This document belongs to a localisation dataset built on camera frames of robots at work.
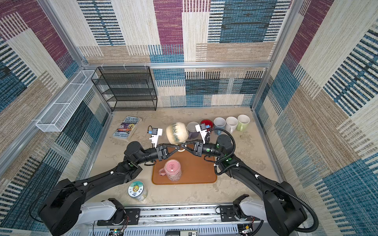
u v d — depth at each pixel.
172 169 0.78
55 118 0.71
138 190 0.74
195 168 0.87
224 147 0.58
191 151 0.67
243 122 0.99
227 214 0.73
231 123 1.01
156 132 0.67
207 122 1.02
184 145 0.68
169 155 0.67
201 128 0.66
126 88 1.09
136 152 0.59
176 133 0.64
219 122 1.01
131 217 0.73
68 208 0.41
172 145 0.68
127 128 1.06
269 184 0.45
